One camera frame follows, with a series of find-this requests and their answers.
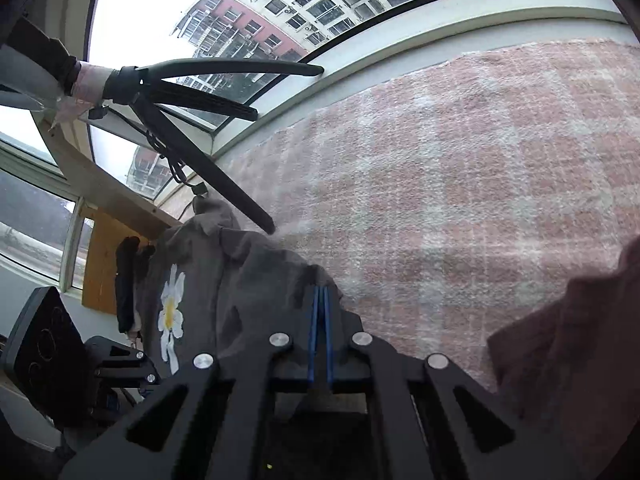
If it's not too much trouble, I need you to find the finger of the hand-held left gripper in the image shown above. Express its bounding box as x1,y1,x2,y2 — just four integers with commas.
84,336,162,388

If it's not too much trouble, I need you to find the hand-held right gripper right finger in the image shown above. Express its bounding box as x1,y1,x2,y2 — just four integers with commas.
322,285,583,480

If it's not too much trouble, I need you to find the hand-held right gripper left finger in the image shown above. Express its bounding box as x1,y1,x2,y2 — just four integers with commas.
59,285,323,480

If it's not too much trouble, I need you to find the grey shirt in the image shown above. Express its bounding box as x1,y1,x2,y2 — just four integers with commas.
131,194,363,376

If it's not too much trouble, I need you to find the dark navy folded shirt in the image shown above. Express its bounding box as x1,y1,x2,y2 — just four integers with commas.
114,236,155,335

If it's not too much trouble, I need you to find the pine wood panel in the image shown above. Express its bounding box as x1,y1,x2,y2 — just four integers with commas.
81,209,151,313

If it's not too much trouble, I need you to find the light plywood board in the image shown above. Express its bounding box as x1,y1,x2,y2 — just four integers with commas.
47,120,186,226

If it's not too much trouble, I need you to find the black tripod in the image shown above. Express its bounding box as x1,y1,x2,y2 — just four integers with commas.
70,57,326,236

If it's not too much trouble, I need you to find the pink plaid mat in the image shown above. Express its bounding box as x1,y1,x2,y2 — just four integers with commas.
157,35,640,396

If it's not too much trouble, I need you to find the brown garment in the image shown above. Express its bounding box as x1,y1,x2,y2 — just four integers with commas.
487,234,640,480

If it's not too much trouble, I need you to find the black ring light cable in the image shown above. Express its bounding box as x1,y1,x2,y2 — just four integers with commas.
142,127,211,198

